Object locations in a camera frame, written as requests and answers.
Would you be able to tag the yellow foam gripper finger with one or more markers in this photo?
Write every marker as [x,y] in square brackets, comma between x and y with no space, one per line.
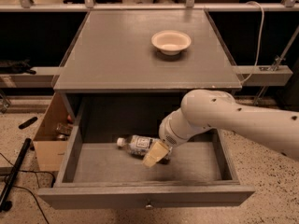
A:
[156,152]

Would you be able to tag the clear plastic tea bottle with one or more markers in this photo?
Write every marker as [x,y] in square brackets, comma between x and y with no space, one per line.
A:
[136,145]

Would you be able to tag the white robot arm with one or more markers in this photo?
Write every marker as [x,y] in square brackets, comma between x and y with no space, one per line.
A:
[203,110]

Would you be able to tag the round metal drawer knob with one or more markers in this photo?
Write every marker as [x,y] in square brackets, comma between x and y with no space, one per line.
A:
[149,206]

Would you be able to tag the open grey top drawer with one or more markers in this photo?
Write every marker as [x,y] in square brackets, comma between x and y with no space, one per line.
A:
[95,174]

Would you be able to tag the grey wooden cabinet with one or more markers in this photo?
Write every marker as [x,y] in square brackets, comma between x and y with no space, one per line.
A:
[114,53]

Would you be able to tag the jar inside cardboard box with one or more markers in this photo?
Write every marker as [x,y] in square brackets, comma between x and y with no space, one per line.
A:
[64,129]

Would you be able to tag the white paper bowl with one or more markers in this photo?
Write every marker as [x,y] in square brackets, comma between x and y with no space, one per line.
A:
[170,42]

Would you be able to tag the brown cardboard box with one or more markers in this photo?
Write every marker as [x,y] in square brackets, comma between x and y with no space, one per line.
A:
[49,145]

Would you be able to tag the small black marker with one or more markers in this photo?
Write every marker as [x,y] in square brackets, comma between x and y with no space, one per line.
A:
[28,122]

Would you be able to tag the black pole on floor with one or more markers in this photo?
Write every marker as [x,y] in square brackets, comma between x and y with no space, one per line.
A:
[5,204]

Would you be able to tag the black bag on ledge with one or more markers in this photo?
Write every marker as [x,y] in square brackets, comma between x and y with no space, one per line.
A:
[16,67]

